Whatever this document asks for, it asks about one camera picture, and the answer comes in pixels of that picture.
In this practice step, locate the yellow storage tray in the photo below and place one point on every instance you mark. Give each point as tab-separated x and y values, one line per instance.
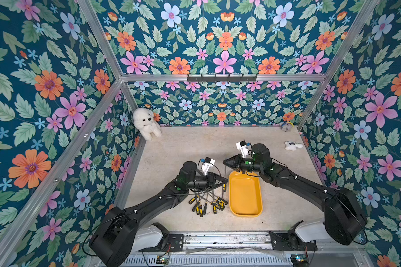
245	199

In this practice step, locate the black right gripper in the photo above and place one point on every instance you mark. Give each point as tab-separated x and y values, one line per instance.
239	163

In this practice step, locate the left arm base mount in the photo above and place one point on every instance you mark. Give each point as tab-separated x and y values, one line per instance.
157	238

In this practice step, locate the aluminium frame post right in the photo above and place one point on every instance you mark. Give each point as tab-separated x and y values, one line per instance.
366	11

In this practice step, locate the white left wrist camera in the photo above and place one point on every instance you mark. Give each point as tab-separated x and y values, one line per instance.
207	163

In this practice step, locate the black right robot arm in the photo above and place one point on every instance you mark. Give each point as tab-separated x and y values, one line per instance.
344	219

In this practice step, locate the aluminium frame post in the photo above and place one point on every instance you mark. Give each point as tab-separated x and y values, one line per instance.
366	11
110	57

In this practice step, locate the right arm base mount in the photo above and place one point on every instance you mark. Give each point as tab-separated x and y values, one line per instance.
289	241

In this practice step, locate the small white plush toy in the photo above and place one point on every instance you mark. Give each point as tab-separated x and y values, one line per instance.
293	146

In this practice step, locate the black hook rail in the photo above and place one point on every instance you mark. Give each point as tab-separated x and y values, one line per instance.
221	78

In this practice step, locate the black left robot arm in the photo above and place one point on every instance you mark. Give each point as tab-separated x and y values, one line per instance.
113	240

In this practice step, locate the white plush bear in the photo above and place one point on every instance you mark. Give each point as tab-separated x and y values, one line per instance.
144	121

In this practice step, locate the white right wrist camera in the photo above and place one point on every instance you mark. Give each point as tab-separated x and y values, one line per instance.
242	146

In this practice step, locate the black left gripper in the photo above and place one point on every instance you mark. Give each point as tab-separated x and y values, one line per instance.
208	181

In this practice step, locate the aluminium frame post left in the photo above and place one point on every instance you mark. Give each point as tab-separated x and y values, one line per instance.
110	57

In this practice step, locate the aluminium frame top bar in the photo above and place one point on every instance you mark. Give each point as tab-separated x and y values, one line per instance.
276	77

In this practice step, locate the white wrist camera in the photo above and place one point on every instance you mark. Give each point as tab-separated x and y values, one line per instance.
207	163
242	146

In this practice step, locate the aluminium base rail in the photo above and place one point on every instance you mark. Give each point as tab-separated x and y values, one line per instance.
249	249

